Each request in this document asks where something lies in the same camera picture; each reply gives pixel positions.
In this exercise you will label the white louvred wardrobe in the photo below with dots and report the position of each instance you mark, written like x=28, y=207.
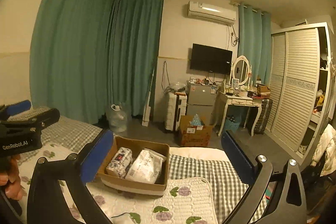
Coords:
x=302, y=88

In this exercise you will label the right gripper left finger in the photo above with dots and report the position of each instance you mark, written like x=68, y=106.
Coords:
x=46, y=203

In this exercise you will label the white floral quilted mat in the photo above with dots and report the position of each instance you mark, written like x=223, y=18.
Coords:
x=188, y=200

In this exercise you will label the white air conditioner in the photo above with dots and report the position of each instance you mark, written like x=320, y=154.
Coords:
x=211, y=12

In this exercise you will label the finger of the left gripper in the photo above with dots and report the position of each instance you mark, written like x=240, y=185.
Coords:
x=18, y=107
x=39, y=121

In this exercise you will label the white suitcase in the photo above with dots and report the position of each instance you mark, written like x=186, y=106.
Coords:
x=176, y=104

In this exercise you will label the cream jacket on chair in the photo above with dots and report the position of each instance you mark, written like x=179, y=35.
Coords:
x=325, y=149

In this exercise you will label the brown cardboard box on bed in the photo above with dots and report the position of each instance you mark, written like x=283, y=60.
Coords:
x=136, y=146

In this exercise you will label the clear water jug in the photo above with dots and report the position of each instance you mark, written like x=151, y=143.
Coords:
x=118, y=117

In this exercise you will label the floral patterned tissue pack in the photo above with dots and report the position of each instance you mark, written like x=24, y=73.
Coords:
x=120, y=163

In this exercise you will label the white dressing table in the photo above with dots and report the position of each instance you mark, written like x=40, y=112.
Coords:
x=240, y=103

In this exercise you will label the narrow teal curtain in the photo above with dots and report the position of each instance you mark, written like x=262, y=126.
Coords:
x=255, y=41

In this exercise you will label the dark suitcase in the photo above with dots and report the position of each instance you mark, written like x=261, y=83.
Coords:
x=266, y=107

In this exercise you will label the person's left hand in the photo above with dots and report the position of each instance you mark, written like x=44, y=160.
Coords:
x=11, y=181

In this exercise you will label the teal laundry basket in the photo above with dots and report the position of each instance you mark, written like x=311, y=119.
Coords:
x=232, y=122

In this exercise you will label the oval white vanity mirror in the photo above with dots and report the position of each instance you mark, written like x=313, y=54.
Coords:
x=241, y=71

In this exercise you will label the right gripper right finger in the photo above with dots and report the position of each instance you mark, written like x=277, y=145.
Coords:
x=287, y=203

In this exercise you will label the white flat mop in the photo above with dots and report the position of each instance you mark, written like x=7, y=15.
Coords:
x=147, y=109

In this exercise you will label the white printed tissue pack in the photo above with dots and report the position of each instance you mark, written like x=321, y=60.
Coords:
x=147, y=167

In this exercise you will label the cardboard box on floor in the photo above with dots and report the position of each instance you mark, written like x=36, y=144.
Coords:
x=193, y=136

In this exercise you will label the black wall television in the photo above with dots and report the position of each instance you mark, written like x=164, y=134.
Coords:
x=210, y=59

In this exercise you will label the grey mini fridge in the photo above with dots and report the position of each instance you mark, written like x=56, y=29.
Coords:
x=201, y=100

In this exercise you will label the grey checked bed sheet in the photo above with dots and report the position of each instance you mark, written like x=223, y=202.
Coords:
x=227, y=189

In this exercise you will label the large teal curtain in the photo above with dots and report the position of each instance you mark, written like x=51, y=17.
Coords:
x=88, y=54

